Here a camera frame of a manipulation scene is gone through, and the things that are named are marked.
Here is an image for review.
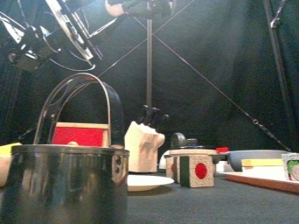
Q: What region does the black cloth backdrop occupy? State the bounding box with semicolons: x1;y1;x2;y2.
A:
0;0;299;176

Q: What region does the sushi toy cube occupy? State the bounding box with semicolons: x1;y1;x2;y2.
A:
164;155;183;184
179;154;216;188

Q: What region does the thin plain bracing wire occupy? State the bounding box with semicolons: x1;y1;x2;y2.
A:
16;0;196;139

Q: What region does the metal frame corner post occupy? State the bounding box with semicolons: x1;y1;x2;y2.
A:
263;0;297;147

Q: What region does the cream wooden knife block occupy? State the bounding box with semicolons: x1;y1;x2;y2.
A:
124;121;165;173

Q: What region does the metal frame centre pole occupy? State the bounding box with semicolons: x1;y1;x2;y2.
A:
144;16;155;109

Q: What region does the red white toy carton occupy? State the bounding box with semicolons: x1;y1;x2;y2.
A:
215;146;231;155

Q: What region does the wooden red toy toaster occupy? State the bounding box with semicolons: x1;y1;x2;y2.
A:
51;122;111;148

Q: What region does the white round plate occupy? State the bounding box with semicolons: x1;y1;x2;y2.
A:
125;174;175;193

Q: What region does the brown wooden cutting board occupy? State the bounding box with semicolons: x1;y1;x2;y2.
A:
219;171;299;194

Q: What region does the black handled toy knife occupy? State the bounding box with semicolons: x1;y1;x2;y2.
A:
145;107;163;130
135;104;152;125
156;114;171;134

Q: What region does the small metal cup with handle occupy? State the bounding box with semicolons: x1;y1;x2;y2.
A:
0;72;131;224

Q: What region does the black tripod stand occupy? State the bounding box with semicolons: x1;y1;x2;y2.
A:
133;17;292;152

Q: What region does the yellow green toy vegetable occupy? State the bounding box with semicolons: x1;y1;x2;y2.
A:
0;142;24;158

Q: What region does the grey blue toy bowl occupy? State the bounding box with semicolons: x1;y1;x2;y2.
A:
227;149;289;172

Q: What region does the yellow topped white sushi toy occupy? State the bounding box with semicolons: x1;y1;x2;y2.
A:
239;157;285;179

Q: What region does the metal hook on post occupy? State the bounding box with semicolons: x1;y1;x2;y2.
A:
269;0;288;30

